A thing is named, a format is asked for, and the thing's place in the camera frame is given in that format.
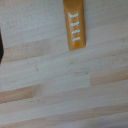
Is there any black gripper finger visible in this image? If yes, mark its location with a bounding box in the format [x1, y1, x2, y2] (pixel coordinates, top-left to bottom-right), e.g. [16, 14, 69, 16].
[0, 29, 5, 65]

